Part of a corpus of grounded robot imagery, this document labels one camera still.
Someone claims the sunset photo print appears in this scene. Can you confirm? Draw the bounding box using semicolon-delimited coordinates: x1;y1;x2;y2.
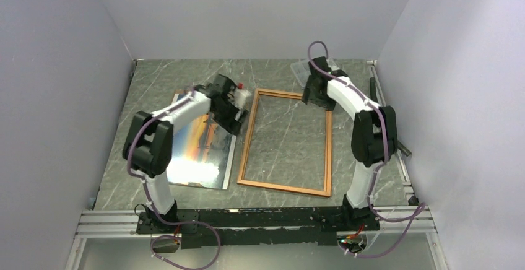
167;115;236;190

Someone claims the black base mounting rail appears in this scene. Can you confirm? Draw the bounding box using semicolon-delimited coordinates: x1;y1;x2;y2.
136;206;380;249

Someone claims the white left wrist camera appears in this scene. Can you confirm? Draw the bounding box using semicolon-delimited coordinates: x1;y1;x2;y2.
232;82;252;121

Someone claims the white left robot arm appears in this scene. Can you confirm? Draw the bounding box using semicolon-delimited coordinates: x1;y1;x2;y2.
122;74;251;233

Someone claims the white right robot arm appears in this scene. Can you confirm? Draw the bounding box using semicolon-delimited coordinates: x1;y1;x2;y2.
302;56;397;230

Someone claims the black corrugated hose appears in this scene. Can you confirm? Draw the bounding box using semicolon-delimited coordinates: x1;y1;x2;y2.
369;77;412;156

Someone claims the orange wooden picture frame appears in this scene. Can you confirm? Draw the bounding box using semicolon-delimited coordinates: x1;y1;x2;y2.
236;89;332;198

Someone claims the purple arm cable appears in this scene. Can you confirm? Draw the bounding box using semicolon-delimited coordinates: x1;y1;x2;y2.
307;40;427;259
126;85;221;270

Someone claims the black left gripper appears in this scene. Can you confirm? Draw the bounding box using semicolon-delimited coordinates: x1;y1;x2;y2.
210;95;248;135

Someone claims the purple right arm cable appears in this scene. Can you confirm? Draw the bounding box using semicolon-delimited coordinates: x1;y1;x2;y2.
307;40;427;259

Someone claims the clear plastic organizer box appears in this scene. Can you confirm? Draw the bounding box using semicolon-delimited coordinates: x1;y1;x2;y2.
290;58;339;88

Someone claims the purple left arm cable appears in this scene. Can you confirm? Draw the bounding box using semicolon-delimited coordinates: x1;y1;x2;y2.
126;85;221;270

